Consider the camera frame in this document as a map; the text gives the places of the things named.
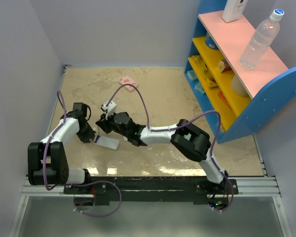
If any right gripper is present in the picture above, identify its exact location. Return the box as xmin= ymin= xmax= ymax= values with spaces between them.
xmin=98 ymin=109 xmax=130 ymax=138

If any white remote control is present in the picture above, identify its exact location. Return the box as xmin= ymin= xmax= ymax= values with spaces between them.
xmin=95 ymin=135 xmax=119 ymax=150

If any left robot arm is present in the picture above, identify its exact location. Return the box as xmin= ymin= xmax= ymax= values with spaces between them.
xmin=28 ymin=102 xmax=96 ymax=194

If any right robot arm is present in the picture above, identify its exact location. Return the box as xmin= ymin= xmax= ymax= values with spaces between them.
xmin=96 ymin=112 xmax=227 ymax=194

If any white Kamenoko sponge pack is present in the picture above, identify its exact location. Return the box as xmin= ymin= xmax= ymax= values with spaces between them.
xmin=118 ymin=75 xmax=139 ymax=92

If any teal sponge pack on shelf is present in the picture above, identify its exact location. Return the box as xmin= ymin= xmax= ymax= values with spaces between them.
xmin=187 ymin=70 xmax=198 ymax=81

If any yellow snack bag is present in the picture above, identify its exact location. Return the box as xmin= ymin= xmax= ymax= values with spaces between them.
xmin=192 ymin=55 xmax=218 ymax=88

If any orange box on shelf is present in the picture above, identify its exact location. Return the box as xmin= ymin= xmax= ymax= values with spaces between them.
xmin=218 ymin=91 xmax=232 ymax=109

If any small orange white box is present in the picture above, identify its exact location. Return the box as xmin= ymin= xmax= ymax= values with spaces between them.
xmin=217 ymin=59 xmax=232 ymax=73

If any blue can on shelf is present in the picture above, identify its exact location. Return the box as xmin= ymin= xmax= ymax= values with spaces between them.
xmin=204 ymin=32 xmax=219 ymax=50

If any beige cylinder on shelf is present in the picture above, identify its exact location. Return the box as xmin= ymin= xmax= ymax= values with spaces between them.
xmin=230 ymin=74 xmax=249 ymax=97

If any blue shelf unit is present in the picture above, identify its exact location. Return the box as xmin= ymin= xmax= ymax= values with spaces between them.
xmin=185 ymin=0 xmax=296 ymax=143

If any white dispenser bottle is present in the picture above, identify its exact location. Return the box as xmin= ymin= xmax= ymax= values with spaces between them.
xmin=222 ymin=0 xmax=248 ymax=23

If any clear water bottle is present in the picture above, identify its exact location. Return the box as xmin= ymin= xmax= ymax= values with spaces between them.
xmin=239 ymin=8 xmax=285 ymax=70

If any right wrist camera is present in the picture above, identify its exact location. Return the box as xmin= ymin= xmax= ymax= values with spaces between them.
xmin=101 ymin=100 xmax=116 ymax=119

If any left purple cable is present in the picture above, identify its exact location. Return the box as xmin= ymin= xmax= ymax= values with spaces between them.
xmin=43 ymin=90 xmax=67 ymax=191

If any purple cable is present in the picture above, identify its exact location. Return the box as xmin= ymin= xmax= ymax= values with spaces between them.
xmin=43 ymin=90 xmax=67 ymax=191
xmin=108 ymin=83 xmax=235 ymax=213

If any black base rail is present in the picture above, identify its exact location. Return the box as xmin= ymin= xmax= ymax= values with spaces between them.
xmin=64 ymin=176 xmax=239 ymax=207

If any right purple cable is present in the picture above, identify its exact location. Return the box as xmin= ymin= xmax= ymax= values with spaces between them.
xmin=108 ymin=83 xmax=235 ymax=213

